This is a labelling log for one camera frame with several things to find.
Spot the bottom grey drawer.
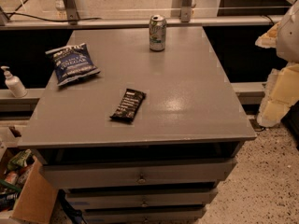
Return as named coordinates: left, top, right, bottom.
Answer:
left=83, top=205, right=206, bottom=224

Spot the grey drawer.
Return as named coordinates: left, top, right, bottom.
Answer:
left=66, top=189, right=218, bottom=209
left=40, top=158, right=236, bottom=189
left=83, top=205, right=206, bottom=224

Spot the white pump lotion bottle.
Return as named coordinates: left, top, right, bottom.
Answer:
left=1, top=66, right=27, bottom=98

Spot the grey drawer cabinet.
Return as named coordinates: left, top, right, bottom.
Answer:
left=20, top=27, right=255, bottom=224

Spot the grey metal rail frame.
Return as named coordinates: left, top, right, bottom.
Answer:
left=1, top=0, right=295, bottom=29

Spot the cardboard box of snacks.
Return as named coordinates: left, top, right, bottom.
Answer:
left=0, top=158, right=58, bottom=224

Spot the green snack bag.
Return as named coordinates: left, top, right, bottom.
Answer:
left=7, top=149, right=32, bottom=171

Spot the black cable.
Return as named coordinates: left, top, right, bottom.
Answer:
left=4, top=0, right=103, bottom=22

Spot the blue salt vinegar chip bag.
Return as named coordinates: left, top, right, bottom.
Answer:
left=46, top=43, right=100, bottom=86

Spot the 7up soda can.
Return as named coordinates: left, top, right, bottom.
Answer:
left=149, top=15, right=167, bottom=51

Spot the black snack bar wrapper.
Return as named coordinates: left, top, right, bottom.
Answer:
left=110, top=89, right=147, bottom=123

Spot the middle grey drawer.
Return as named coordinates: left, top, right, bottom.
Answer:
left=66, top=189, right=218, bottom=209

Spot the top grey drawer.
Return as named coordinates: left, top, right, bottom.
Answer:
left=40, top=158, right=236, bottom=189

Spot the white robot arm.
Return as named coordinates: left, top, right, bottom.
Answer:
left=255, top=0, right=299, bottom=127

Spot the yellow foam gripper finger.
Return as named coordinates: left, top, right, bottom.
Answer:
left=257, top=63, right=299, bottom=127

